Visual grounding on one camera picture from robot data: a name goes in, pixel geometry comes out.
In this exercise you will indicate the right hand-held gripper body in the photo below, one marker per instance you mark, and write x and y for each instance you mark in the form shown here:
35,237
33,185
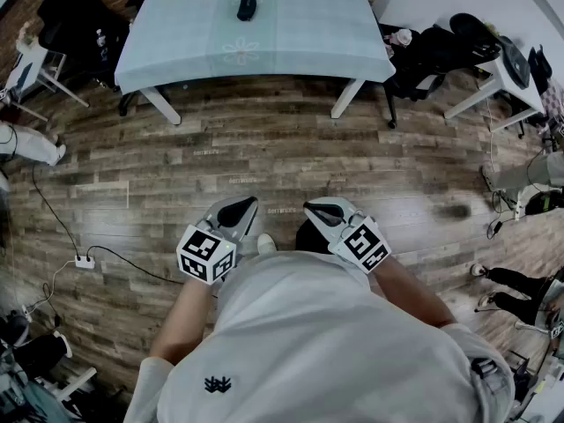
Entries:
363,245

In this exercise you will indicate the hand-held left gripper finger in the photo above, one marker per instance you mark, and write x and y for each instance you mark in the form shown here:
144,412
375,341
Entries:
213,212
248,223

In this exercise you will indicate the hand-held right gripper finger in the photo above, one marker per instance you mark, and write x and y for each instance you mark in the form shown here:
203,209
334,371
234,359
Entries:
321,227
341,205

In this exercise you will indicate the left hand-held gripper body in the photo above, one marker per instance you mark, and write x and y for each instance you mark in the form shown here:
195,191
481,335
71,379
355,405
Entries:
206,254

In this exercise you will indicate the black zippered case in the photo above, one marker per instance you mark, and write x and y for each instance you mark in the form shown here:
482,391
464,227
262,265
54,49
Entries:
246,8

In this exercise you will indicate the person's left forearm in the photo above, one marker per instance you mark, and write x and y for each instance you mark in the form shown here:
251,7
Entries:
183,320

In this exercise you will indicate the person's right forearm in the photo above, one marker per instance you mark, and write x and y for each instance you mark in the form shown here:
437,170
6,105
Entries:
410,289

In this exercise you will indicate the person's black trousers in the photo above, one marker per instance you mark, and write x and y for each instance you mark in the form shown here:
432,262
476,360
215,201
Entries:
310,238

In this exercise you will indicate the person's white shoe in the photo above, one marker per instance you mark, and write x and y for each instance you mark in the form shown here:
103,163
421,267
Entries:
265,242

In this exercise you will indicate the person's white t-shirt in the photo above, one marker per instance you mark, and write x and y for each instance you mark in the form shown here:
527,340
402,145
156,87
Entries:
317,333

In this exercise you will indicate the white power strip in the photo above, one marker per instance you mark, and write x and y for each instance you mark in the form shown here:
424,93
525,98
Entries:
517,205
84,261

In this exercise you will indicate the light blue flowered tablecloth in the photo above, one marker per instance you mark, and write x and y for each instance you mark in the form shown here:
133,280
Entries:
286,38

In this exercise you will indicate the white pink cup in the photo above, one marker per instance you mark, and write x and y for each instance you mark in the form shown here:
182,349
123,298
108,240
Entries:
402,37

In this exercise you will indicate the clear plastic bottle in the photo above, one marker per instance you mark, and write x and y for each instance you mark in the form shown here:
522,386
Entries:
101,39

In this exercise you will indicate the white desk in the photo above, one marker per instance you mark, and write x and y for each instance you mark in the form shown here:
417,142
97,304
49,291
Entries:
515,86
33,66

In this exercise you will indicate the white table frame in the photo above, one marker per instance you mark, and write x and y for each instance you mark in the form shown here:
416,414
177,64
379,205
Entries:
163,104

